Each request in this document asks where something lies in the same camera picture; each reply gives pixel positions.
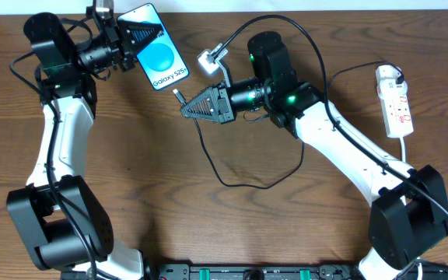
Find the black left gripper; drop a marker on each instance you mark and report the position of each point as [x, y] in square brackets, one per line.
[122, 47]

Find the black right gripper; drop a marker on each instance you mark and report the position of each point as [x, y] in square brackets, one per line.
[225, 103]

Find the blue Galaxy smartphone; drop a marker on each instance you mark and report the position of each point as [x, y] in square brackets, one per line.
[160, 60]

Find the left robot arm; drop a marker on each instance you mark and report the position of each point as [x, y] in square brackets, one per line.
[61, 223]

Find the white USB charger adapter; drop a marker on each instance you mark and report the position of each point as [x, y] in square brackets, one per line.
[390, 82]

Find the white power strip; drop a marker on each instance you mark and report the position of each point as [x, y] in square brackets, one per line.
[397, 116]

